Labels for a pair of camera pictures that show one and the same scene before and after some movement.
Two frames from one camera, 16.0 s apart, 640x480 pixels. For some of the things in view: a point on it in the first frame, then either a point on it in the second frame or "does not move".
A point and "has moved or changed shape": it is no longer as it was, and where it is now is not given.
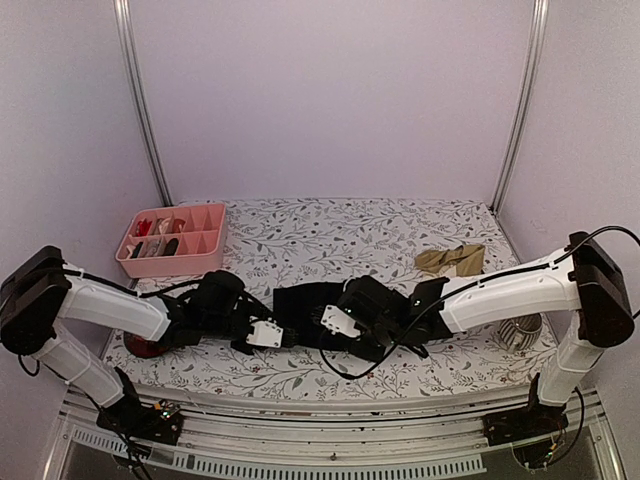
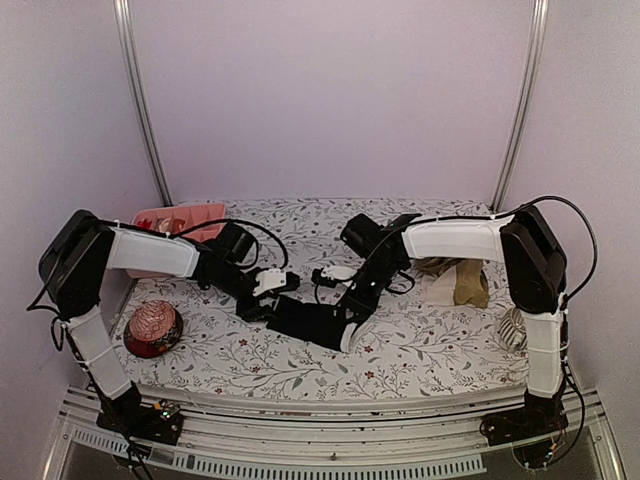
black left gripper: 255,308 → 254,311
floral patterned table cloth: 292,242 does not move
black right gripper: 378,355 → 362,305
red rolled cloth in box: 143,228 does not move
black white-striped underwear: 300,307 has moved or changed shape
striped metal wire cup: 520,332 does not move
